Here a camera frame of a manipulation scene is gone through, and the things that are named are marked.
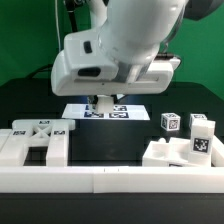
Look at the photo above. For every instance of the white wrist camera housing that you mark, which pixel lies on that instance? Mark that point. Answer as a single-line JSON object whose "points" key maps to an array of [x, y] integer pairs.
{"points": [[83, 47]]}

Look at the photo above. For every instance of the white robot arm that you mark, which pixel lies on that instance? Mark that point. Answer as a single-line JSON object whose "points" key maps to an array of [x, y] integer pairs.
{"points": [[120, 54]]}

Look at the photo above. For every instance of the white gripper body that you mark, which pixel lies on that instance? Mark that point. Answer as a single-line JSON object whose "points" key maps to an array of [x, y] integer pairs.
{"points": [[91, 74]]}

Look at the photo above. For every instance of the white chair seat part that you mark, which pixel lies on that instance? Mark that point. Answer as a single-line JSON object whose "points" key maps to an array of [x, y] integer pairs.
{"points": [[177, 152]]}

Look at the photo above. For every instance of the white chair back part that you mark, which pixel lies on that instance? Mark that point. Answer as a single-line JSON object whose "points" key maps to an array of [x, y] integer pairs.
{"points": [[24, 134]]}

